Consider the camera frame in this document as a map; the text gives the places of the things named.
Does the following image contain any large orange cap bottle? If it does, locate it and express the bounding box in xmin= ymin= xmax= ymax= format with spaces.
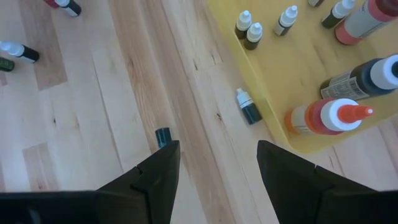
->
xmin=284 ymin=97 xmax=374 ymax=136

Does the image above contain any small green dropper bottle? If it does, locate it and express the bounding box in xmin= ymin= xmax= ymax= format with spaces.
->
xmin=0 ymin=56 xmax=16 ymax=73

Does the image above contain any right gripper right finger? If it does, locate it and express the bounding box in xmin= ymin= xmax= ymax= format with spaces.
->
xmin=256 ymin=139 xmax=398 ymax=224

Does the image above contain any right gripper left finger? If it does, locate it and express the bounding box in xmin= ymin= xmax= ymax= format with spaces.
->
xmin=0 ymin=139 xmax=182 ymax=224

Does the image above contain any large black cap bottle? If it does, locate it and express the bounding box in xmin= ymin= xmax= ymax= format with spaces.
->
xmin=320 ymin=54 xmax=398 ymax=101

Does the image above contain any small brown dropper bottle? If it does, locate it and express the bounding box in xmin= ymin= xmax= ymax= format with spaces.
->
xmin=273 ymin=5 xmax=299 ymax=37

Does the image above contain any large pink cap bottle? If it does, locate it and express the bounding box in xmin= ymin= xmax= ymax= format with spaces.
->
xmin=334 ymin=0 xmax=398 ymax=46

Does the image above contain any small teal dropper bottle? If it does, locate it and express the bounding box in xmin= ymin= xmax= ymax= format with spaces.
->
xmin=235 ymin=87 xmax=264 ymax=126
xmin=155 ymin=127 xmax=173 ymax=149

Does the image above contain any small dark dropper bottle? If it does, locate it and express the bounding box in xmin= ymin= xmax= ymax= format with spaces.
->
xmin=321 ymin=0 xmax=357 ymax=30
xmin=55 ymin=0 xmax=83 ymax=17
xmin=0 ymin=40 xmax=40 ymax=64
xmin=234 ymin=10 xmax=253 ymax=40

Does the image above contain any small black dropper bottle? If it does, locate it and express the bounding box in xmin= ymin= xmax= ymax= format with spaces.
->
xmin=243 ymin=22 xmax=264 ymax=51

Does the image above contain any yellow plastic tray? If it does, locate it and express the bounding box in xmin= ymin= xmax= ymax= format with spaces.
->
xmin=206 ymin=0 xmax=398 ymax=154

